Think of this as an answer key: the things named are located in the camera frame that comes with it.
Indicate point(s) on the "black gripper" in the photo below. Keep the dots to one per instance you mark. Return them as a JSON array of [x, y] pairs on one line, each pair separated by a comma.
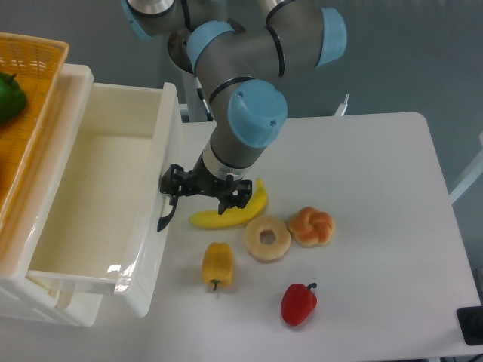
[[176, 182]]

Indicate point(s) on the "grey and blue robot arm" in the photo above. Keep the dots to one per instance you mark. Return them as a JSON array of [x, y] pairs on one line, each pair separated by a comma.
[[236, 71]]

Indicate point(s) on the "yellow banana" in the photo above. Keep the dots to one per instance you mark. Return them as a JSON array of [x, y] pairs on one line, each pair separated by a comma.
[[211, 219]]

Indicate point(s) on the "yellow bell pepper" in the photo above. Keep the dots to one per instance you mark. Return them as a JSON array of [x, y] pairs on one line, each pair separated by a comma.
[[218, 265]]

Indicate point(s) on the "plain bagel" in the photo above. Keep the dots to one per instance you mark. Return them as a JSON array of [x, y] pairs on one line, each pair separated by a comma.
[[267, 238]]

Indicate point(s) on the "knotted bread roll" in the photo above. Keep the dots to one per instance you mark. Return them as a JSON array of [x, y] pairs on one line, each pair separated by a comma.
[[312, 227]]

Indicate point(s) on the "red bell pepper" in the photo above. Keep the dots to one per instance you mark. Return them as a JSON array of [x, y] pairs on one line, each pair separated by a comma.
[[297, 303]]

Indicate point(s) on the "orange woven basket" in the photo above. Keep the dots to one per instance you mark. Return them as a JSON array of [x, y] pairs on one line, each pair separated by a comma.
[[30, 68]]

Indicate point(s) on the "green bell pepper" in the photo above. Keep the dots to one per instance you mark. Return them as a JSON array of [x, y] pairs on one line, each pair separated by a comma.
[[13, 98]]

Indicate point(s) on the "black device at table edge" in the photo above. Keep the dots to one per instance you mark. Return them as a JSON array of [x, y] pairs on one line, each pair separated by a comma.
[[470, 321]]

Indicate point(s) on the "white frame leg at right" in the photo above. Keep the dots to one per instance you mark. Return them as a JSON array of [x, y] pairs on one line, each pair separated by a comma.
[[468, 176]]

